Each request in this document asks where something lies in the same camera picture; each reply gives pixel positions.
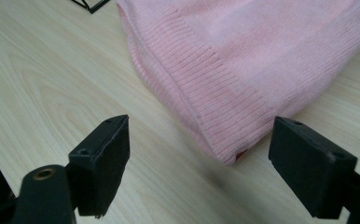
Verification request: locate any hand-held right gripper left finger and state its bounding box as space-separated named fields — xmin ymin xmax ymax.
xmin=66 ymin=114 xmax=132 ymax=219

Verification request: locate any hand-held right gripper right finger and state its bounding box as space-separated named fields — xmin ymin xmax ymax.
xmin=268 ymin=116 xmax=359 ymax=220

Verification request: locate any pink knitted sweater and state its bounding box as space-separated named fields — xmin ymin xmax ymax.
xmin=116 ymin=0 xmax=360 ymax=166

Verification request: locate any black wire frame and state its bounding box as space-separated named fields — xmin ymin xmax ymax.
xmin=71 ymin=0 xmax=111 ymax=15

